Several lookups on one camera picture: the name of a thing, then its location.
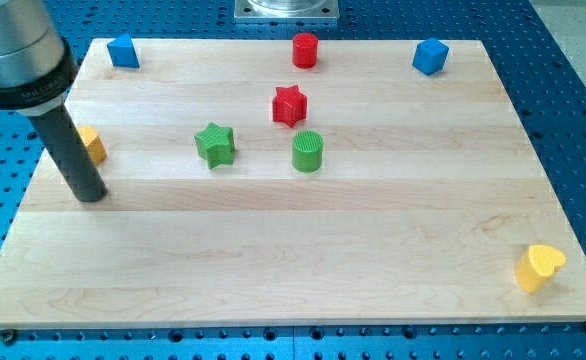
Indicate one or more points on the light wooden board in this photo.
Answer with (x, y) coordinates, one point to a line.
(428, 194)

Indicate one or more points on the yellow heart block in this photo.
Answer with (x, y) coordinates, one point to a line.
(537, 266)

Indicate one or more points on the left board clamp screw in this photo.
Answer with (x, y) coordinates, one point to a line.
(8, 337)

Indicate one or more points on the green cylinder block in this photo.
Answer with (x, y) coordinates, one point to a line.
(307, 151)

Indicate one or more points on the red star block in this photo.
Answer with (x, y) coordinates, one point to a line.
(289, 106)

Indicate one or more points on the green star block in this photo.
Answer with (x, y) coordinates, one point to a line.
(215, 144)

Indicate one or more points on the red cylinder block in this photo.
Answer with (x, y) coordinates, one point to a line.
(304, 50)

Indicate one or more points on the blue cube block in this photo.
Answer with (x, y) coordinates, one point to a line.
(430, 56)

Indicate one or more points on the yellow block at left edge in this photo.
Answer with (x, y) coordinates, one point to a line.
(93, 143)

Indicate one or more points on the blue triangle block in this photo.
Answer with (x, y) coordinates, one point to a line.
(122, 52)

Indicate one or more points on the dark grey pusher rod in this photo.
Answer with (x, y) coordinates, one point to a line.
(63, 142)

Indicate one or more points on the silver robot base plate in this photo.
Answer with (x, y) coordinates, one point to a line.
(286, 9)

